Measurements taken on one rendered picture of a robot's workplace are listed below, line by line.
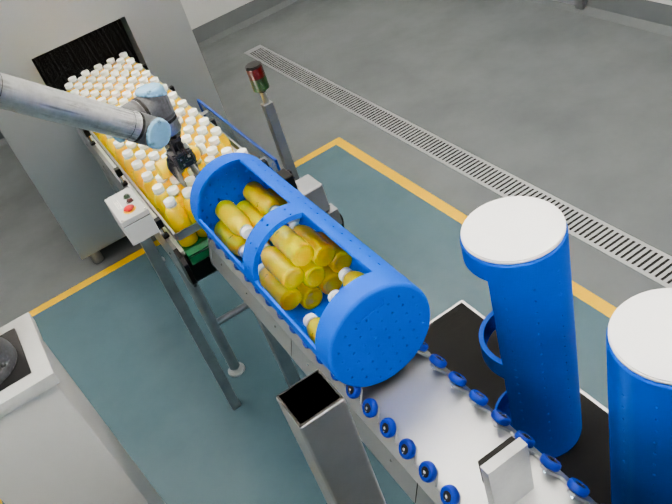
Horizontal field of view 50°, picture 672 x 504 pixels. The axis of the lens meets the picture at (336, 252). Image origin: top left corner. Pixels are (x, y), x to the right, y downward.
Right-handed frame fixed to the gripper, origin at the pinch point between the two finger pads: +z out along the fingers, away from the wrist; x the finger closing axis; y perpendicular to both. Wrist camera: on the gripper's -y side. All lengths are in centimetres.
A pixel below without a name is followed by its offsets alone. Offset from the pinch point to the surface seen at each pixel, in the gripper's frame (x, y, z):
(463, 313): 72, 38, 93
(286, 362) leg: -1, 27, 73
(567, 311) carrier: 61, 111, 30
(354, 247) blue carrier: 14, 92, -14
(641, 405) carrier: 41, 154, 14
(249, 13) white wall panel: 181, -398, 101
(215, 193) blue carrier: 1.3, 24.2, -5.0
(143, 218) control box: -20.6, 7.2, 0.3
